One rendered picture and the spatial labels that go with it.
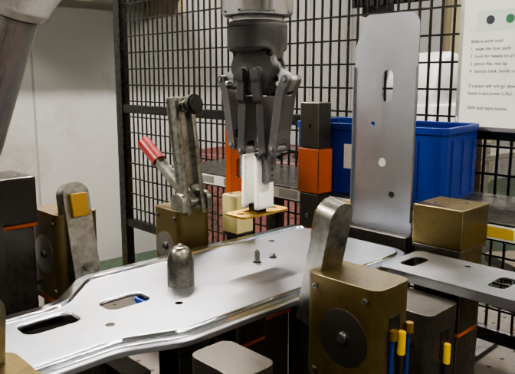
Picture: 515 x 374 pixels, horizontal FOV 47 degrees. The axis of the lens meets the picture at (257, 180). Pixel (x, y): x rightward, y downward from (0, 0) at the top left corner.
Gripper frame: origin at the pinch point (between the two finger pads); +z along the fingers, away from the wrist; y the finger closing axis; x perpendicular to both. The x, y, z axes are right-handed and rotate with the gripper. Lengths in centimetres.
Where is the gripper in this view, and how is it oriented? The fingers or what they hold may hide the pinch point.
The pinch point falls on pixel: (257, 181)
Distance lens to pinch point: 77.8
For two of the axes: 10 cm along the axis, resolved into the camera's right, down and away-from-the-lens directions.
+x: 7.2, -1.2, 6.8
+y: 6.9, 1.2, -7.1
